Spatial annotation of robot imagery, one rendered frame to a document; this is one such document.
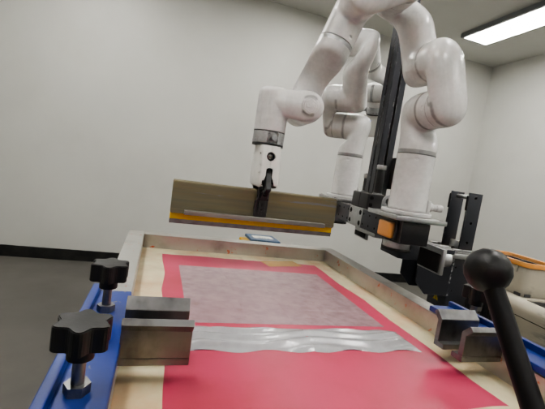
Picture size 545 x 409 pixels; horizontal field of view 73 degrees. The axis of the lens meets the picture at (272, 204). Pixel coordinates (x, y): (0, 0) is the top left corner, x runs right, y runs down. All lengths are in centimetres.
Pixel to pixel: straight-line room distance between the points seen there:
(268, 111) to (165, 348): 59
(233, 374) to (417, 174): 69
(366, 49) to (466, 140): 445
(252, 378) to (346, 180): 101
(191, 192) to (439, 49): 64
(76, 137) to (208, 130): 129
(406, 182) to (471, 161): 477
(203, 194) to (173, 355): 49
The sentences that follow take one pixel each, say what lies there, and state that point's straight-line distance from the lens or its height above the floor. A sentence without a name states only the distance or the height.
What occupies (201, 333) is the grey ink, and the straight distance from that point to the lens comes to 54.
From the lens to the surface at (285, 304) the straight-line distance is 71.
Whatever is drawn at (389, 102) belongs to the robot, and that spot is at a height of 146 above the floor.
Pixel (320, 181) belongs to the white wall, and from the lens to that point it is 448.
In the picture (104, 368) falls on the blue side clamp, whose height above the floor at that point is 100.
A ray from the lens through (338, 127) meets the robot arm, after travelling 141.
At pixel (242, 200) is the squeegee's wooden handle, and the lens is 88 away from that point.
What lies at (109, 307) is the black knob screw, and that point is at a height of 101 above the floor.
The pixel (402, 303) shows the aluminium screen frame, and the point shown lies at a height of 98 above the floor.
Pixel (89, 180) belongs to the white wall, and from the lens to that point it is 415.
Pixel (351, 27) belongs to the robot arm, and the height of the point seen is 155.
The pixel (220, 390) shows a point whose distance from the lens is 45.
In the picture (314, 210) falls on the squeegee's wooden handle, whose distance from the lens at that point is 94.
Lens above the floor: 119
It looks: 5 degrees down
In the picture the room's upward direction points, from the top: 9 degrees clockwise
